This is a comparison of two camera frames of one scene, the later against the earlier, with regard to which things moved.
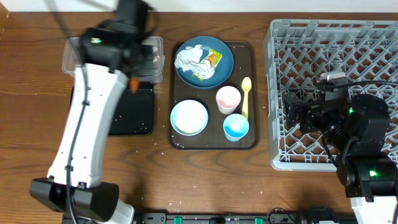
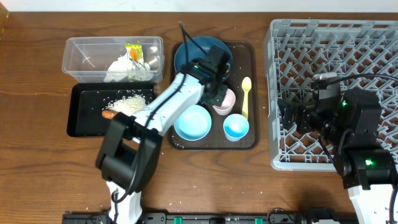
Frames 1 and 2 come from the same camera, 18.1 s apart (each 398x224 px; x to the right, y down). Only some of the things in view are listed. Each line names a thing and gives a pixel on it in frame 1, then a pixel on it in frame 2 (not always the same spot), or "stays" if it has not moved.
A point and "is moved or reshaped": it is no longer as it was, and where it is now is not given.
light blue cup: x=235 y=126 stays
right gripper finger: x=291 y=101 → x=285 y=106
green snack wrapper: x=214 y=57 is moved or reshaped
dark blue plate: x=222 y=70 stays
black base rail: x=276 y=216 stays
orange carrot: x=134 y=83 is moved or reshaped
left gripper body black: x=145 y=63 → x=217 y=94
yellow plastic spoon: x=246 y=85 stays
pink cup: x=227 y=98 is moved or reshaped
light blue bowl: x=189 y=117 is moved or reshaped
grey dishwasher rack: x=298 y=51 stays
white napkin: x=188 y=59 is moved or reshaped
